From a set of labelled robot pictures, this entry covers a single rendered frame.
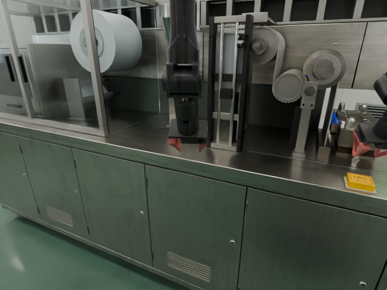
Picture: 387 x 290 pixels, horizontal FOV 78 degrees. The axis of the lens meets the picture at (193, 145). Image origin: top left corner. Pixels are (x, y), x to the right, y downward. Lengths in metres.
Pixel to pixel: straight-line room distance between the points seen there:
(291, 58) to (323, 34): 0.17
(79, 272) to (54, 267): 0.18
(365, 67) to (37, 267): 2.22
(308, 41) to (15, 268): 2.21
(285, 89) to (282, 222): 0.55
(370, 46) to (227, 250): 1.15
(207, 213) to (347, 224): 0.53
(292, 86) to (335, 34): 0.42
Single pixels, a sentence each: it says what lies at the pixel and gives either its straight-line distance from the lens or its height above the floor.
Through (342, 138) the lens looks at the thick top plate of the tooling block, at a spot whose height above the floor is 0.99.
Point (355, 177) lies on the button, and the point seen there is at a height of 0.92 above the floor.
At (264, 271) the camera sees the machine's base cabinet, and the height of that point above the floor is 0.42.
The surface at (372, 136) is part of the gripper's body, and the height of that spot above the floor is 1.12.
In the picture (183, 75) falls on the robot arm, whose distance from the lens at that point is 0.51.
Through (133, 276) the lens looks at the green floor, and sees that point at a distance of 1.75.
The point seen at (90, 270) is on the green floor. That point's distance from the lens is 1.86.
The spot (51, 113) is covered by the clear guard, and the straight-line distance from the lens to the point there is 1.61.
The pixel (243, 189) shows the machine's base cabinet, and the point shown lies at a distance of 0.99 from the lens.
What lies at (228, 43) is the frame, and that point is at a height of 1.35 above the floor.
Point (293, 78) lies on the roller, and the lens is 1.10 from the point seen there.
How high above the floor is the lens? 1.32
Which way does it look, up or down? 22 degrees down
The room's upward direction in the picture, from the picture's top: straight up
